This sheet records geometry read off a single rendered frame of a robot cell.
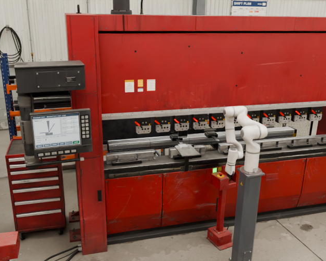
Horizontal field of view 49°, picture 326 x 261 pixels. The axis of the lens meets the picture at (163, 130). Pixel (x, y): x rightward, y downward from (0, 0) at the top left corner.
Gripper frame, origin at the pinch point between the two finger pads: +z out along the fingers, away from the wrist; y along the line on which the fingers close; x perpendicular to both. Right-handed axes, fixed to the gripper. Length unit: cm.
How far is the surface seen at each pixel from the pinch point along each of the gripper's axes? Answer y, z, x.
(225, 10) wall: -425, -122, 302
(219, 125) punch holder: -34, -43, 6
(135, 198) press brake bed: -39, 26, -85
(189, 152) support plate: -24.3, -23.0, -34.3
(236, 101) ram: -33, -68, 24
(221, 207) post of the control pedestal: 3.4, 32.6, -6.8
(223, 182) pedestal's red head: 5.9, 0.1, -11.7
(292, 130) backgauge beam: -34, -19, 120
